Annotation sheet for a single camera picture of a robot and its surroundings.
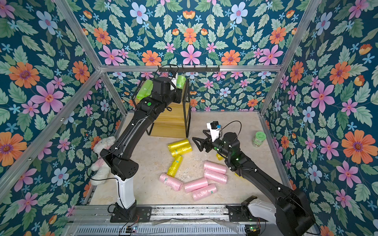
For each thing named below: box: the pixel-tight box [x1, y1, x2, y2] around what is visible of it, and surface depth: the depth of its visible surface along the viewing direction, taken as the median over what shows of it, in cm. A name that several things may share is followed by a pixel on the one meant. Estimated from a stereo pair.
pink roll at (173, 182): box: [158, 173, 184, 192], surface depth 82 cm
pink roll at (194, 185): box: [184, 177, 209, 194], surface depth 82 cm
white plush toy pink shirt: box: [90, 136, 117, 186], surface depth 89 cm
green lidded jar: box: [251, 131, 267, 148], surface depth 95 cm
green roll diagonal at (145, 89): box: [136, 79, 154, 101], surface depth 80 cm
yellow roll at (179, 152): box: [170, 146, 193, 158], surface depth 95 cm
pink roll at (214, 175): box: [203, 168, 228, 185], surface depth 85 cm
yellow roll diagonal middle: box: [166, 154, 184, 178], surface depth 90 cm
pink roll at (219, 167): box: [203, 160, 228, 175], surface depth 88 cm
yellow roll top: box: [167, 139, 191, 151], surface depth 98 cm
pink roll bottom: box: [192, 183, 218, 202], surface depth 79 cm
